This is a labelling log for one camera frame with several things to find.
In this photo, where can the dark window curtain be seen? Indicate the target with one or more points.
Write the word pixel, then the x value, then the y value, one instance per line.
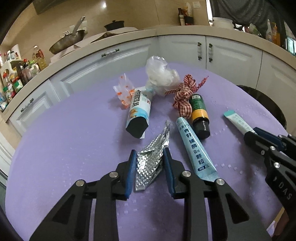
pixel 246 12

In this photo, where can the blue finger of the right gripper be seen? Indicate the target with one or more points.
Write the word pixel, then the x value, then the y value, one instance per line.
pixel 258 143
pixel 277 142

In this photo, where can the teal white tube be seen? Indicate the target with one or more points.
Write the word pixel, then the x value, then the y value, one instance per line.
pixel 238 122

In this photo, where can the white spray bottle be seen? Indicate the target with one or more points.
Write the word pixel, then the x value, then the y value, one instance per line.
pixel 269 35

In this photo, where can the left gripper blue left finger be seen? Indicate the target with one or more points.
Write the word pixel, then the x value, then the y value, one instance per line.
pixel 130 173

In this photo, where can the clear plastic bag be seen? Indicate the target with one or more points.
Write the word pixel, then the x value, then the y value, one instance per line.
pixel 161 77

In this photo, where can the clear orange printed wrapper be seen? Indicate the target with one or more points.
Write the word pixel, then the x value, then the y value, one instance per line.
pixel 124 90

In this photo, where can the blue white snack pouch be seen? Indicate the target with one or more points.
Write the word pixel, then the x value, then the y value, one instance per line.
pixel 138 115

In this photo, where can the purple tablecloth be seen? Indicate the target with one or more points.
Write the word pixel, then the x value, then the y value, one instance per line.
pixel 84 137

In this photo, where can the white spice rack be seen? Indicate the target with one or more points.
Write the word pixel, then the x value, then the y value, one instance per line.
pixel 9 67

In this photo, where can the cooking oil bottle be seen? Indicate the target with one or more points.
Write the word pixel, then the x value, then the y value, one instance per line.
pixel 39 57

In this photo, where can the green amber bottle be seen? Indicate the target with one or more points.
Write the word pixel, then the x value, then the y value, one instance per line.
pixel 199 117

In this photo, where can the steel wok pan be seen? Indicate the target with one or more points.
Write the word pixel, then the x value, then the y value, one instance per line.
pixel 69 39

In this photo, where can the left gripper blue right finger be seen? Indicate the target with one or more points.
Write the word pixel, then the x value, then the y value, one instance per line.
pixel 168 166

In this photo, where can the white lidded bowl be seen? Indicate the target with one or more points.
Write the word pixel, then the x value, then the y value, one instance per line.
pixel 222 23

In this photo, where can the silver foil wrapper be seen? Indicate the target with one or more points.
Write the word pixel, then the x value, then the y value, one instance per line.
pixel 149 159

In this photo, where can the black clay pot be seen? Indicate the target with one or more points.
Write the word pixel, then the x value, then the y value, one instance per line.
pixel 114 25

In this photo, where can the red checkered ribbon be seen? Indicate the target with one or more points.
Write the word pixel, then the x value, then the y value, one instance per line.
pixel 183 93

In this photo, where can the dark sauce bottle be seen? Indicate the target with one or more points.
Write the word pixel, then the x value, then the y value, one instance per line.
pixel 181 17

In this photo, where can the orange soap bottle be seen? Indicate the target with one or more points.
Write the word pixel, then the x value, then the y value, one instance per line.
pixel 275 34

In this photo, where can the black trash bin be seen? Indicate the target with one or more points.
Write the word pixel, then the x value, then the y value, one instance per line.
pixel 267 102

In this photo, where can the light blue long sachet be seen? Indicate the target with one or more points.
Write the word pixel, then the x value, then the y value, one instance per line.
pixel 200 160

